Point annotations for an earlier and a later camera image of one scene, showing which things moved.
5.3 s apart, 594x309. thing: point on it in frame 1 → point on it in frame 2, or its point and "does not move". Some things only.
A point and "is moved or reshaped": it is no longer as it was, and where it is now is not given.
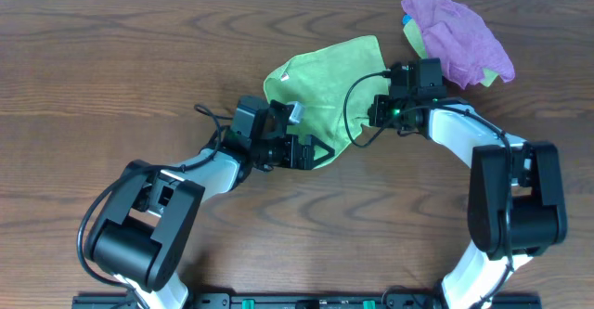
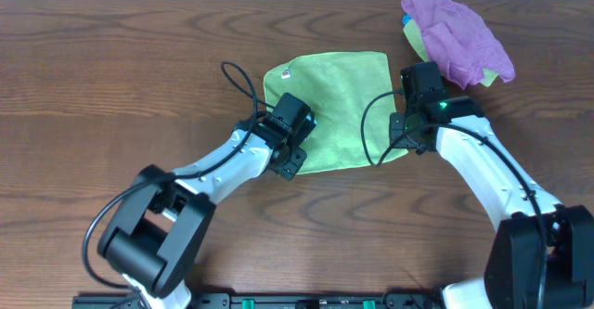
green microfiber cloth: x=333 y=85 is moved or reshaped
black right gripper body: x=391 y=114 → x=399 y=134
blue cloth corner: x=406 y=19 does not move
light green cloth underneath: x=412 y=32 does not move
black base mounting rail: x=306 y=302 does not move
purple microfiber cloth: x=456 y=35 does not move
